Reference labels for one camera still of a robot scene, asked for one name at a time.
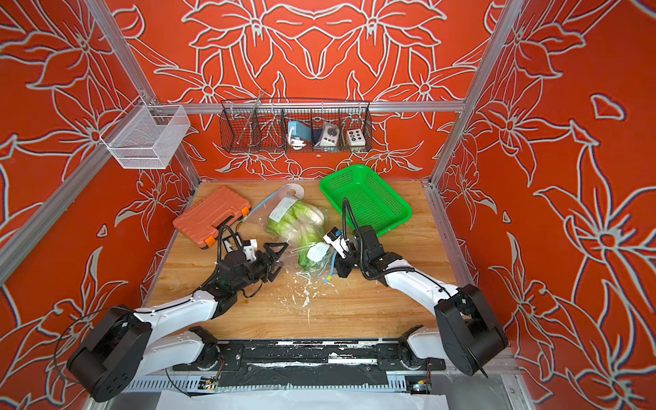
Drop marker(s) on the clear acrylic wall bin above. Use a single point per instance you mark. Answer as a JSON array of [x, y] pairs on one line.
[[147, 137]]

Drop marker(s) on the white round dial device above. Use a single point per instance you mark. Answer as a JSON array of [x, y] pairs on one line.
[[327, 136]]

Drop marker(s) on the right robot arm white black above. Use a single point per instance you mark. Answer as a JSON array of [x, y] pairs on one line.
[[468, 334]]

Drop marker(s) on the green plastic basket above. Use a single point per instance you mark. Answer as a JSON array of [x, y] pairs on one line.
[[373, 201]]

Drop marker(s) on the white button box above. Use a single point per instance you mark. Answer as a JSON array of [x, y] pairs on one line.
[[355, 139]]

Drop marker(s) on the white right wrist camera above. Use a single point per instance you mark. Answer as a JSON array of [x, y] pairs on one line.
[[338, 241]]

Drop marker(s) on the orange plastic tool case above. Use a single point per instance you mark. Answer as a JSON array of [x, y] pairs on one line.
[[201, 223]]

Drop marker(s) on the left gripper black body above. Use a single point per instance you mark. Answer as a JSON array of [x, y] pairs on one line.
[[257, 271]]

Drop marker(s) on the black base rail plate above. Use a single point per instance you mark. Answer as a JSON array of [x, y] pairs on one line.
[[382, 365]]

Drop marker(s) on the clear zip-top bag blue seal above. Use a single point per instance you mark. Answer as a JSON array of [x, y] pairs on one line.
[[295, 269]]

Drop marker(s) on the chinese cabbage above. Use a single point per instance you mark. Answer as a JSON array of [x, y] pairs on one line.
[[313, 252]]

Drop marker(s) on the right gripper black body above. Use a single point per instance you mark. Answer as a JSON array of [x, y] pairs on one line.
[[347, 266]]

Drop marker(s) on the blue white device in basket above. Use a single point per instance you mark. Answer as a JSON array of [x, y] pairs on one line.
[[299, 136]]

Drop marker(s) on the black wire wall basket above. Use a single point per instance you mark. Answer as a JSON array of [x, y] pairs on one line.
[[260, 125]]

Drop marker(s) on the white tape roll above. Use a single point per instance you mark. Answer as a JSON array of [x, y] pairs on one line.
[[292, 189]]

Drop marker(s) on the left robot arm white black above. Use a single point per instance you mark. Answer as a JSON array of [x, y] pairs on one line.
[[130, 343]]

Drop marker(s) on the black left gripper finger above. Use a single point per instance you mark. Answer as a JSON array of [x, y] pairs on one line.
[[272, 271], [275, 250]]

